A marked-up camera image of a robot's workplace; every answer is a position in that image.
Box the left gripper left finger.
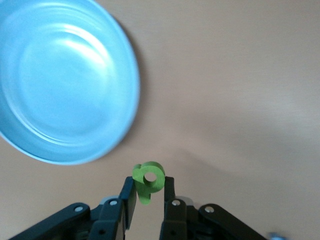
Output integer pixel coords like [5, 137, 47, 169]
[7, 176, 138, 240]

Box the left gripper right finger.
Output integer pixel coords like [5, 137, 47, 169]
[159, 176, 270, 240]

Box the green letter p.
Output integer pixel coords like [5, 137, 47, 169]
[131, 161, 166, 207]

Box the blue round plate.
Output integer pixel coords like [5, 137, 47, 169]
[0, 0, 141, 166]

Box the brown table cover sheet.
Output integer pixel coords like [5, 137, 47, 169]
[0, 0, 320, 240]

